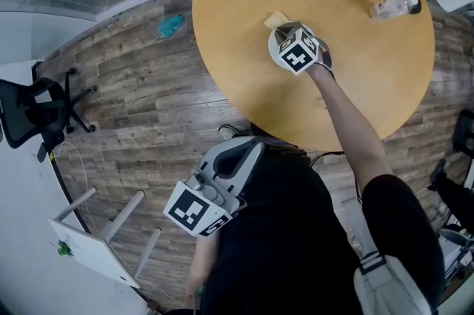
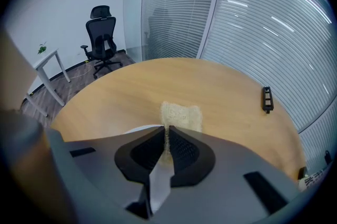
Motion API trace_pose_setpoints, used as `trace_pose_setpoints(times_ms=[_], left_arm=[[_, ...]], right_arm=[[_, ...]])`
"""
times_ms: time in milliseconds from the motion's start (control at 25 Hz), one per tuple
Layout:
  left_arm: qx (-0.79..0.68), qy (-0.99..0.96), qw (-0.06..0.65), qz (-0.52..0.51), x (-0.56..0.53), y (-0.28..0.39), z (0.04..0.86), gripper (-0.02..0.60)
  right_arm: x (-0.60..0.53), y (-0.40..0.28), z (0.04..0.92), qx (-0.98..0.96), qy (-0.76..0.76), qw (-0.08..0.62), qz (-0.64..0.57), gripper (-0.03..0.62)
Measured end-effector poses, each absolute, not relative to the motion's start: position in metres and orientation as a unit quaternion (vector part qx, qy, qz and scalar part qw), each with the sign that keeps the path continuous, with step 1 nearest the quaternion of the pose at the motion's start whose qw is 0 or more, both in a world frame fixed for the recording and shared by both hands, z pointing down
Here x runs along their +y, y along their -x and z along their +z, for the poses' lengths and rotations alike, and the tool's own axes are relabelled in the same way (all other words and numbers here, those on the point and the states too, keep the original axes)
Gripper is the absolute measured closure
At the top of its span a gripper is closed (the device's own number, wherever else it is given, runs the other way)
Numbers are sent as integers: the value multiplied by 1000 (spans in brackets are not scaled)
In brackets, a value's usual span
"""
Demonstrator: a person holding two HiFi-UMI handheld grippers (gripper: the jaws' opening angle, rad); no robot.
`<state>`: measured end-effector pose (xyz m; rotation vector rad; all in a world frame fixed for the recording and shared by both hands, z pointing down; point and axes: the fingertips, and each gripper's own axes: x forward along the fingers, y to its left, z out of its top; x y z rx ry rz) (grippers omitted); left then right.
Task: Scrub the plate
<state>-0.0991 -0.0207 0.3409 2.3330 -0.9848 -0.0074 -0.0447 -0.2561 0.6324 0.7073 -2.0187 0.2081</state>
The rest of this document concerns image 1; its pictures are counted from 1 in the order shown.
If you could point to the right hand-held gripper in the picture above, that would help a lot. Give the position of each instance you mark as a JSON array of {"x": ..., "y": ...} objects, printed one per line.
[{"x": 294, "y": 52}]

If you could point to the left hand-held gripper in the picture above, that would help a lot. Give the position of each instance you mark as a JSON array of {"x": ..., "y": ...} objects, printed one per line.
[{"x": 226, "y": 161}]

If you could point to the yellow sponge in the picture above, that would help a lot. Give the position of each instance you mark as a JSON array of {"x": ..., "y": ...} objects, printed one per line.
[{"x": 275, "y": 20}]

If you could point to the grey shoulder bag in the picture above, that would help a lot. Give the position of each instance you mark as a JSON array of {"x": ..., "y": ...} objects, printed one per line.
[{"x": 389, "y": 287}]

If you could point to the person's left forearm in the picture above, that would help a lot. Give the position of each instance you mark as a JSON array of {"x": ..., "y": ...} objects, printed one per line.
[{"x": 200, "y": 265}]

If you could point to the person's right forearm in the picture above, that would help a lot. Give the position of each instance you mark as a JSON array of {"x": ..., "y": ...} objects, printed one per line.
[{"x": 352, "y": 124}]

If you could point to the clear plastic bottle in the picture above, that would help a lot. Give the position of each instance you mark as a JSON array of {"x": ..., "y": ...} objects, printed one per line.
[{"x": 390, "y": 6}]

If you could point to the person's black shirt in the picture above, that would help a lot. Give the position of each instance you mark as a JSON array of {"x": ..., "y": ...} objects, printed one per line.
[{"x": 289, "y": 250}]

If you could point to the teal cloth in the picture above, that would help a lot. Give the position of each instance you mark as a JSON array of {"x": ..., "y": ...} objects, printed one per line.
[{"x": 170, "y": 25}]

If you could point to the small white table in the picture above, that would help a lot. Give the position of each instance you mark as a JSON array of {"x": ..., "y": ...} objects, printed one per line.
[{"x": 89, "y": 250}]

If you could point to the green small plant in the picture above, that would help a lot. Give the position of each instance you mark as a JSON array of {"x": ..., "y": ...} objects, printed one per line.
[{"x": 65, "y": 249}]

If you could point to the black mesh office chair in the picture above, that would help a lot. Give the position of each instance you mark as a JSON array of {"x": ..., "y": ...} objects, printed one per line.
[{"x": 22, "y": 113}]

